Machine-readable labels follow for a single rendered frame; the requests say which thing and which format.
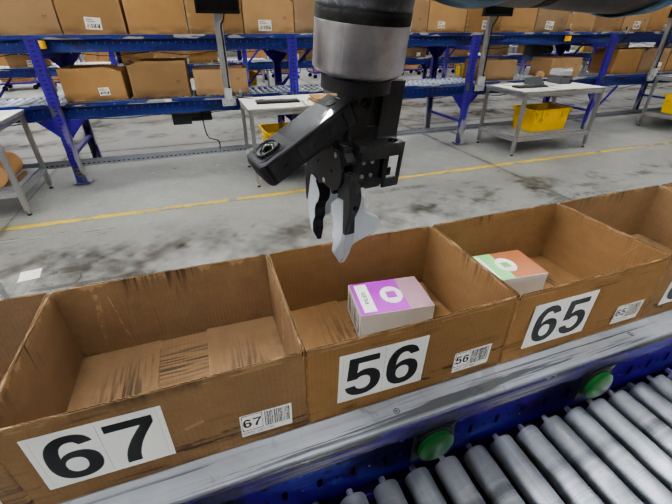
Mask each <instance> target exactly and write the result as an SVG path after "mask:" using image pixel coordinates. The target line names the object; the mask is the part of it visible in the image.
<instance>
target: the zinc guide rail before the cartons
mask: <svg viewBox="0 0 672 504"><path fill-rule="evenodd" d="M669 335H672V310H670V311H667V312H664V313H661V314H658V315H655V316H652V317H648V318H645V319H642V320H639V321H636V322H633V323H630V324H626V325H623V326H620V327H617V328H614V329H611V330H608V331H604V332H601V333H598V334H595V335H592V336H589V337H585V338H582V339H579V340H576V341H573V342H570V343H567V344H563V345H560V346H557V347H554V348H551V349H548V350H545V351H541V352H538V353H535V354H532V355H529V356H526V357H523V358H519V359H516V360H513V361H510V362H507V363H504V364H500V365H497V366H494V367H491V368H488V369H485V370H482V371H478V372H475V373H472V374H469V375H466V376H463V377H460V378H456V379H453V380H450V381H447V382H444V383H441V384H438V385H434V386H431V387H428V388H425V389H422V390H419V391H415V392H412V393H409V394H406V395H403V396H400V397H397V398H393V399H390V400H387V401H384V402H381V403H378V404H375V405H371V406H368V407H365V408H362V409H359V410H356V411H353V412H349V413H346V414H343V415H340V416H337V417H334V418H330V419H327V420H324V421H321V422H318V423H315V424H312V425H308V426H305V427H302V428H299V429H296V430H293V431H290V432H286V433H283V434H280V435H277V436H274V437H271V438H268V439H264V440H261V441H258V442H255V443H252V444H249V445H245V446H242V447H239V448H236V449H233V450H230V451H227V452H223V453H220V454H217V455H214V456H211V457H208V458H205V459H201V460H198V461H195V462H192V463H189V464H186V465H183V466H179V467H176V468H173V469H170V470H167V471H164V472H160V473H157V474H154V475H151V476H148V477H145V478H142V479H138V480H135V481H132V482H129V483H126V484H123V485H120V486H116V487H113V488H110V489H107V490H104V491H101V492H98V493H94V494H91V495H88V496H85V497H82V498H79V499H75V500H72V501H69V502H66V503H63V504H182V503H185V502H188V501H191V500H193V499H196V498H199V497H202V496H205V495H208V494H211V493H214V492H217V491H219V490H222V489H225V488H228V487H231V486H234V485H237V484H240V483H243V482H246V481H248V480H251V479H254V478H257V477H260V476H263V475H266V474H269V473H272V472H275V471H277V470H280V469H283V468H286V467H289V466H292V465H295V464H298V463H301V462H304V461H306V460H309V459H312V458H315V457H318V456H321V455H324V454H327V453H330V452H333V451H335V450H338V449H341V448H344V447H347V446H350V445H353V444H356V443H359V442H362V441H364V440H367V439H370V438H373V437H376V436H379V435H382V434H385V433H388V432H391V431H393V430H396V429H399V428H402V427H405V426H408V425H411V424H414V423H417V422H420V421H422V420H425V419H428V418H431V417H434V416H437V415H440V414H443V413H446V412H449V411H451V410H454V409H457V408H460V407H463V406H466V405H469V404H472V403H475V402H478V401H480V400H483V399H486V398H489V397H492V396H495V395H498V394H501V393H504V392H507V391H509V390H512V389H515V388H518V387H521V386H524V385H527V384H530V383H533V382H536V381H538V380H541V379H544V378H547V377H550V376H553V375H556V374H559V373H562V372H564V371H567V370H570V369H573V368H576V367H579V366H582V365H585V364H588V363H591V362H593V361H596V360H599V359H602V358H605V357H608V356H611V355H614V354H617V353H620V352H622V351H625V350H628V349H631V348H634V347H637V346H640V345H643V344H646V343H649V342H651V341H654V340H657V339H660V338H663V337H666V336H669Z"/></svg>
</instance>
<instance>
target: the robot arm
mask: <svg viewBox="0 0 672 504"><path fill-rule="evenodd" d="M432 1H437V2H439V3H441V4H444V5H447V6H450V7H455V8H462V9H477V8H485V7H490V6H501V7H512V8H539V9H550V10H561V11H573V12H584V13H589V14H591V15H594V16H598V17H606V18H617V17H626V16H631V15H640V14H646V13H651V12H654V11H657V10H660V9H662V8H665V7H667V6H669V5H671V4H672V0H432ZM414 5H415V0H315V9H314V35H313V58H312V64H313V66H314V68H315V69H317V70H319V71H321V87H322V88H323V89H325V90H327V91H330V92H333V93H337V96H334V95H331V94H327V95H325V96H324V97H323V98H321V99H320V100H319V101H317V102H316V103H315V104H313V105H312V106H311V107H309V108H308V109H307V110H305V111H304V112H303V113H301V114H300V115H299V116H297V117H296V118H295V119H293V120H292V121H290V122H289V123H288V124H286V125H285V126H284V127H282V128H281V129H280V130H278V131H277V132H276V133H274V134H273V135H272V136H270V137H269V138H268V139H266V140H265V141H264V142H262V143H261V144H260V145H258V146H257V147H256V148H254V149H253V150H252V151H250V152H249V153H248V154H247V159H248V161H249V163H250V164H251V166H252V167H253V169H254V170H255V171H256V173H257V174H258V175H259V176H260V177H261V178H262V179H263V180H264V181H266V182H267V183H268V184H270V185H272V186H276V185H277V184H279V183H280V182H281V181H283V180H284V179H285V178H286V177H288V176H289V175H290V174H292V173H293V172H294V171H296V170H297V169H298V168H299V167H301V166H302V165H303V164H305V163H306V162H307V164H306V173H305V178H306V198H307V199H308V200H307V202H308V213H309V219H310V224H311V230H312V231H313V233H314V235H315V237H316V238H317V239H321V237H322V232H323V219H324V216H325V215H327V214H329V213H331V215H332V218H333V231H332V237H333V246H332V252H333V254H334V255H335V257H336V258H337V260H338V261H339V263H342V262H344V261H345V260H346V258H347V257H348V255H349V252H350V249H351V247H352V245H353V244H354V243H355V242H357V241H359V240H360V239H362V238H364V237H366V236H368V235H369V234H371V233H373V232H374V231H376V229H377V228H378V226H379V218H378V216H377V215H375V214H371V213H369V212H366V210H365V198H364V196H363V195H362V194H361V188H362V187H363V188H365V189H367V188H372V187H377V186H379V185H380V184H381V185H380V187H382V188H383V187H388V186H392V185H397V183H398V177H399V172H400V167H401V162H402V157H403V152H404V147H405V141H403V140H401V139H399V138H397V136H396V134H397V128H398V123H399V117H400V112H401V106H402V101H403V95H404V89H405V84H406V80H403V79H396V78H398V77H400V76H401V75H402V74H403V69H404V64H405V58H406V52H407V46H408V40H409V35H410V29H411V22H412V16H413V11H414ZM388 142H389V143H388ZM395 155H399V156H398V161H397V167H396V172H395V175H394V176H389V177H386V175H390V170H391V167H390V166H388V161H389V156H395Z"/></svg>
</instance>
